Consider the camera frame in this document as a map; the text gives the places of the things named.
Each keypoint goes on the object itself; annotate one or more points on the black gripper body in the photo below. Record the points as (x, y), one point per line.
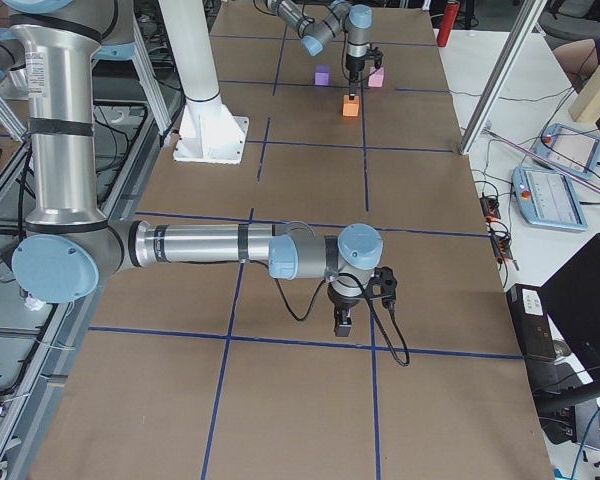
(341, 302)
(353, 69)

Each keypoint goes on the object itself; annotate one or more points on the orange foam block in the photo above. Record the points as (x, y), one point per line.
(351, 106)

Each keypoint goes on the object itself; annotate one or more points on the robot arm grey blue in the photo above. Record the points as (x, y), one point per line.
(71, 246)
(354, 21)

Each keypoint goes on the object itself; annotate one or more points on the pink foam block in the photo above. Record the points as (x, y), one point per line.
(376, 78)

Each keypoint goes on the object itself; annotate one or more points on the purple foam block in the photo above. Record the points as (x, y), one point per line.
(322, 75)

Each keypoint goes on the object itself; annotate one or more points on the red cylinder tube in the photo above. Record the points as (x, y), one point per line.
(447, 23)

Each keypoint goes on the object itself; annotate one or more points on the orange black connector strip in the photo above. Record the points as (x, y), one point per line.
(499, 232)

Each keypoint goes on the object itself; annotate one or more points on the black box device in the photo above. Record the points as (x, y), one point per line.
(530, 323)

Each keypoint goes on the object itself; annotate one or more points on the far blue teach pendant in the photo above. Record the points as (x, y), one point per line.
(575, 150)

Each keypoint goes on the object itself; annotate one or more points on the blue teach pendant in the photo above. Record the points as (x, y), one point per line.
(547, 199)
(575, 150)

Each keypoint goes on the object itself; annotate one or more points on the near blue teach pendant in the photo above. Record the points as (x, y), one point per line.
(547, 199)

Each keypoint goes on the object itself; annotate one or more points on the black laptop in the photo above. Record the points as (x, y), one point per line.
(571, 297)

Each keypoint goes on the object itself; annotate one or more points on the wooden beam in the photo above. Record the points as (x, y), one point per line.
(586, 107)

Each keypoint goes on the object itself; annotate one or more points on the aluminium frame post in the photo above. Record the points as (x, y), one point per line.
(522, 28)

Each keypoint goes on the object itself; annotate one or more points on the white pedestal column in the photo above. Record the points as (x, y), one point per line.
(209, 133)

